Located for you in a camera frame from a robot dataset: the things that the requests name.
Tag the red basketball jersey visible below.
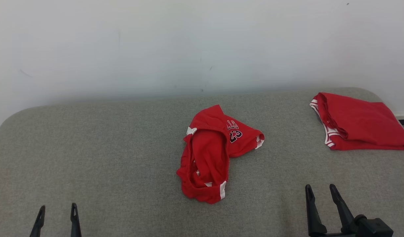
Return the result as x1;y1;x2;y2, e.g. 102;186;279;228
176;105;265;204
309;92;404;151

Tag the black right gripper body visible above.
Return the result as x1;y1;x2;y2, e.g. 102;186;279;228
309;215;394;237

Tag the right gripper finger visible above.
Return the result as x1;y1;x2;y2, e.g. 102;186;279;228
305;184;328;236
330;184;356;234

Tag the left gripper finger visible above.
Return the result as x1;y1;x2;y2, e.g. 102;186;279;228
30;206;46;237
70;203;82;237

